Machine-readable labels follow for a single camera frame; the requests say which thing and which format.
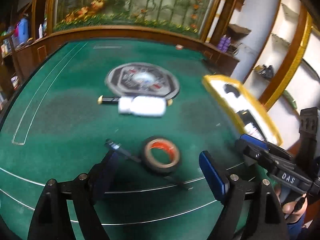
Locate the brown wooden wall shelf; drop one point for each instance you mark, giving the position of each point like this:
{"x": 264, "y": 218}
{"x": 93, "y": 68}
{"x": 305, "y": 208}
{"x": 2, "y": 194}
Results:
{"x": 238, "y": 28}

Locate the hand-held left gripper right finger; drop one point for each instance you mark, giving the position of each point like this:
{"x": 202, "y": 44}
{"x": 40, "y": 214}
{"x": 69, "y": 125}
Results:
{"x": 213, "y": 177}

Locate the blue plastic jug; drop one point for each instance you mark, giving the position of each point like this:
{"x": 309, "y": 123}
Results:
{"x": 23, "y": 29}

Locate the white plastic bottle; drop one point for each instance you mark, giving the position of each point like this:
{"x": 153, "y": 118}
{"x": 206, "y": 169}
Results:
{"x": 142, "y": 106}

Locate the round table control panel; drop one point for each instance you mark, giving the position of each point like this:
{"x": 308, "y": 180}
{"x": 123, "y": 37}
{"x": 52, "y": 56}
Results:
{"x": 142, "y": 77}

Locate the glass case of artificial flowers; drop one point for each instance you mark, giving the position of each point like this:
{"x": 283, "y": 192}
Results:
{"x": 125, "y": 5}

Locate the small red white roll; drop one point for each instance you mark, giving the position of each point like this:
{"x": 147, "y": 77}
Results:
{"x": 179, "y": 46}

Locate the green packet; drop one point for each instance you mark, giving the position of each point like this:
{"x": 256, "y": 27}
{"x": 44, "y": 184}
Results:
{"x": 291, "y": 99}

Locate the small white bottle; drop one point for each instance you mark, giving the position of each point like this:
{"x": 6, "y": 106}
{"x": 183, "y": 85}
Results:
{"x": 40, "y": 31}

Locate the yellow rimmed white foam box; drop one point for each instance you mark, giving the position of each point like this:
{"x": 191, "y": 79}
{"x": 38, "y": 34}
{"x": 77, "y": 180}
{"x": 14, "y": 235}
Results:
{"x": 261, "y": 116}

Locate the black orange tape roll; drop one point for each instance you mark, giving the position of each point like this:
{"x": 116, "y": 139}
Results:
{"x": 162, "y": 170}

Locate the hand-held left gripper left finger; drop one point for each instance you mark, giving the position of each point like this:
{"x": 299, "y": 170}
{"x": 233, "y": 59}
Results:
{"x": 106, "y": 175}

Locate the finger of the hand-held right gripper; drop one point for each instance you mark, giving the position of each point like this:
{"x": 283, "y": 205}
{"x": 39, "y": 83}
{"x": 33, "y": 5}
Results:
{"x": 251, "y": 139}
{"x": 252, "y": 156}

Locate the rolled white poster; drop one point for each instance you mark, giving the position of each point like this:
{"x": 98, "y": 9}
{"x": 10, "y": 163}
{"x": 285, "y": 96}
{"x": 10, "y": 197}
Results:
{"x": 217, "y": 15}

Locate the thin black tool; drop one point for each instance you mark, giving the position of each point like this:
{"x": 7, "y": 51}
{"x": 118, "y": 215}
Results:
{"x": 125, "y": 152}

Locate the gold framed wall shelf unit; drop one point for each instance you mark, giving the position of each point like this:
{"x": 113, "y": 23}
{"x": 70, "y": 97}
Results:
{"x": 296, "y": 40}

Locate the person's right hand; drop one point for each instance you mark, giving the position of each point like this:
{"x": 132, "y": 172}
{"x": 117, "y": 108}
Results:
{"x": 292, "y": 206}

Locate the black pouch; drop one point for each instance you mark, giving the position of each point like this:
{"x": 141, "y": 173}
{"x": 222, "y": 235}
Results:
{"x": 268, "y": 70}

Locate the small cardboard box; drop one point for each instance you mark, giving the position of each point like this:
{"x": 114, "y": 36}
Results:
{"x": 259, "y": 69}

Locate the black stick with gold caps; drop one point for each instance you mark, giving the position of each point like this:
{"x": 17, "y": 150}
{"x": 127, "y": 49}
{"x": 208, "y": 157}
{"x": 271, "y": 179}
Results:
{"x": 108, "y": 100}

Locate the wooden cabinet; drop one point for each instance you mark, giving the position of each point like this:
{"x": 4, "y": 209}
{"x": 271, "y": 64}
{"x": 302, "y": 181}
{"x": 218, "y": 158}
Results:
{"x": 220, "y": 57}

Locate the purple spray bottle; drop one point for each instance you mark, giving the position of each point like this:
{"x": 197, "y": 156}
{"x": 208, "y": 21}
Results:
{"x": 227, "y": 44}
{"x": 222, "y": 43}

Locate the clear plastic bottle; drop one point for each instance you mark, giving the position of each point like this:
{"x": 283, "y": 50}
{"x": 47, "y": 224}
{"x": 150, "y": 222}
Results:
{"x": 11, "y": 38}

